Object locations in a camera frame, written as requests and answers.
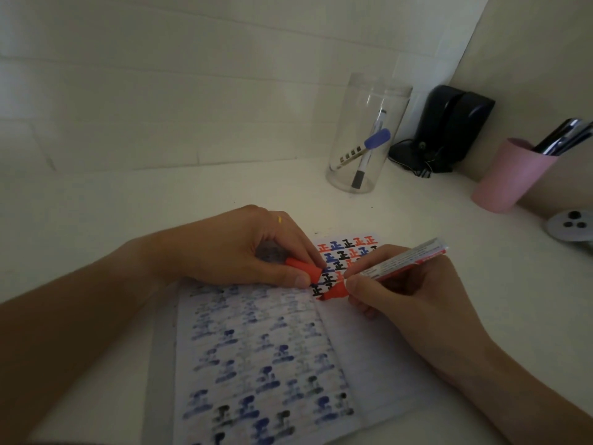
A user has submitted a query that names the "person's left hand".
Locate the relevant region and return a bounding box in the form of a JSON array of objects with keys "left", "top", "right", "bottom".
[{"left": 152, "top": 205, "right": 328, "bottom": 290}]

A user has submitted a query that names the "person's right hand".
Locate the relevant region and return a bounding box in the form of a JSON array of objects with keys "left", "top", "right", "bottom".
[{"left": 344, "top": 244, "right": 495, "bottom": 373}]

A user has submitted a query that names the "red marker cap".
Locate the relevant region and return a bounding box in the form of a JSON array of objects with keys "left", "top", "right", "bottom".
[{"left": 284, "top": 256, "right": 323, "bottom": 286}]

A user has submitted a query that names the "red marker pen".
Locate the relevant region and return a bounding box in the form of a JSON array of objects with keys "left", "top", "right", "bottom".
[{"left": 319, "top": 237, "right": 449, "bottom": 303}]

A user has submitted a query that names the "person's left forearm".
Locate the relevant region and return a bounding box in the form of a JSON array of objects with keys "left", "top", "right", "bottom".
[{"left": 0, "top": 234, "right": 173, "bottom": 445}]

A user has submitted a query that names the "person's right forearm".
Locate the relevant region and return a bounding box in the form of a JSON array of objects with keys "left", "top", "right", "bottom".
[{"left": 428, "top": 340, "right": 593, "bottom": 445}]

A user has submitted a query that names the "open lined notebook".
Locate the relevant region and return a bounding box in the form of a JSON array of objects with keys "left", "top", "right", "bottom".
[{"left": 143, "top": 234, "right": 448, "bottom": 445}]

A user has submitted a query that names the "black tipped marker pen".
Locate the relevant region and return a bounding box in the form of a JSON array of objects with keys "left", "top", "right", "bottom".
[{"left": 350, "top": 108, "right": 388, "bottom": 190}]

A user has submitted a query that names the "blue capped marker pen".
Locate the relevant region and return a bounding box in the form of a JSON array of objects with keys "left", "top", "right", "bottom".
[{"left": 334, "top": 128, "right": 393, "bottom": 170}]

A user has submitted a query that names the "pink cup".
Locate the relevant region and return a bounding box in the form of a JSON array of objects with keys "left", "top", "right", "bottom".
[{"left": 471, "top": 138, "right": 559, "bottom": 214}]

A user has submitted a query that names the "clear plastic jar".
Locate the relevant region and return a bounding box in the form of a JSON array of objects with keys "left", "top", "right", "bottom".
[{"left": 326, "top": 71, "right": 414, "bottom": 195}]

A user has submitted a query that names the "black desk device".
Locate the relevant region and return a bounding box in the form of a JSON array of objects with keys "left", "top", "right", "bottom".
[{"left": 388, "top": 84, "right": 496, "bottom": 175}]

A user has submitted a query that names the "grey round desk grommet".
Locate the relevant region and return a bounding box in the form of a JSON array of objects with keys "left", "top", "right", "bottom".
[{"left": 544, "top": 209, "right": 593, "bottom": 252}]

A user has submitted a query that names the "black cable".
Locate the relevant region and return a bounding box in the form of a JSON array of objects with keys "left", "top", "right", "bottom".
[{"left": 388, "top": 139, "right": 438, "bottom": 179}]

